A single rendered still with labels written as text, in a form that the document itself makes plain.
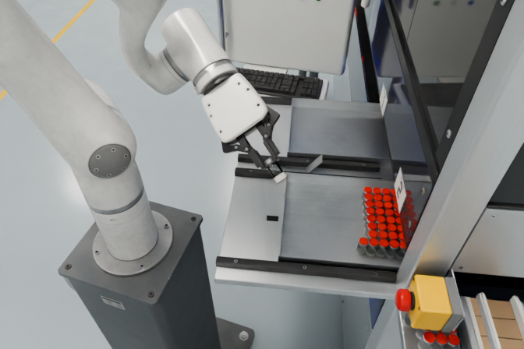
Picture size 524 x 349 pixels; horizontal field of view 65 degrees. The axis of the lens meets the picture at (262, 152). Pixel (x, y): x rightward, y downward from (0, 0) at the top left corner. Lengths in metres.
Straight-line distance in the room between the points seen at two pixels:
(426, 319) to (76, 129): 0.67
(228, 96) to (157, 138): 1.94
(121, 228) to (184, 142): 1.70
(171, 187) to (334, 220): 1.43
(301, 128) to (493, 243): 0.68
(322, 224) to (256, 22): 0.89
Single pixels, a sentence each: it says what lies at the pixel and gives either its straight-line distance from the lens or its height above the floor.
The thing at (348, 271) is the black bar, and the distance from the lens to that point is 0.96.
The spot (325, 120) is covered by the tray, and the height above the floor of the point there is 0.88.
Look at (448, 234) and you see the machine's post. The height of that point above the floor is 1.13.
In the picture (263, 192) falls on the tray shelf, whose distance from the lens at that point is 1.11.
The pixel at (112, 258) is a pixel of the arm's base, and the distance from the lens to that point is 1.06.
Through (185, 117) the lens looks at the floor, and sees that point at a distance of 2.79.
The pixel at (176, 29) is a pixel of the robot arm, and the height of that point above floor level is 1.36.
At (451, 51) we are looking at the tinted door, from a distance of 0.79.
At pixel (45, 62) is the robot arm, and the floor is 1.40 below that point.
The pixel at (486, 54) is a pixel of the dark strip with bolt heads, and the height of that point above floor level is 1.43.
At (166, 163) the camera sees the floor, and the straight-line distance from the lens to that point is 2.48.
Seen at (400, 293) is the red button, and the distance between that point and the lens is 0.83.
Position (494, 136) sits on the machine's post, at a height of 1.35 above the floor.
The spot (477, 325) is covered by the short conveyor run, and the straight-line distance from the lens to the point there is 0.95.
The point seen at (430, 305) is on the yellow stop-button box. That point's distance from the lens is 0.81.
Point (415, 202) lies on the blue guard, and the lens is 0.87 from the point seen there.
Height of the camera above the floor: 1.71
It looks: 44 degrees down
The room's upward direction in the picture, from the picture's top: straight up
